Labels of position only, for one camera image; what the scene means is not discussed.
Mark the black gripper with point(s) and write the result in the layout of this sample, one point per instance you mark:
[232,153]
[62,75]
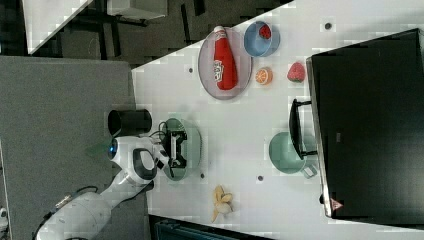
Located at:
[172,144]

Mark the green oval strainer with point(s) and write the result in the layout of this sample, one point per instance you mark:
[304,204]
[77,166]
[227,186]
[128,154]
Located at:
[191,149]

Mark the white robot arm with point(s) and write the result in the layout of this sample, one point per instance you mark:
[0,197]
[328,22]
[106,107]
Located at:
[81,216]

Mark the black cylinder cup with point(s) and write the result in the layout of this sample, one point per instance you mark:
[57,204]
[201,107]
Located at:
[129,122]

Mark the red ketchup bottle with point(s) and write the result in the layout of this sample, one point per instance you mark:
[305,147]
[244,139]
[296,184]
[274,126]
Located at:
[224,67]

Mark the grey oval plate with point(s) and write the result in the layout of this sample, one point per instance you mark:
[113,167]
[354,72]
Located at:
[242,60]

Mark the orange slice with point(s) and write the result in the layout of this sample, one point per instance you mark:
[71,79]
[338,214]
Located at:
[264,76]

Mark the blue bowl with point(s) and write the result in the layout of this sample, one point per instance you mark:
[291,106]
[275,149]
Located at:
[255,46]

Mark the large red strawberry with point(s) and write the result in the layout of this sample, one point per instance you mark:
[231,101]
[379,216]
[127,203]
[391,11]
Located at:
[296,73]

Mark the small red strawberry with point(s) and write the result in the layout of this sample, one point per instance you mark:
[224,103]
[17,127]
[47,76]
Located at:
[265,32]

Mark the black toaster oven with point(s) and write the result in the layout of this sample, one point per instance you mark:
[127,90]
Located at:
[367,104]

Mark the green pot with handle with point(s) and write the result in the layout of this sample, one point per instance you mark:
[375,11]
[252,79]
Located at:
[287,160]

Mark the grey pedestal mat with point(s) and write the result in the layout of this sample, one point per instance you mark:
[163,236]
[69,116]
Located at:
[54,131]

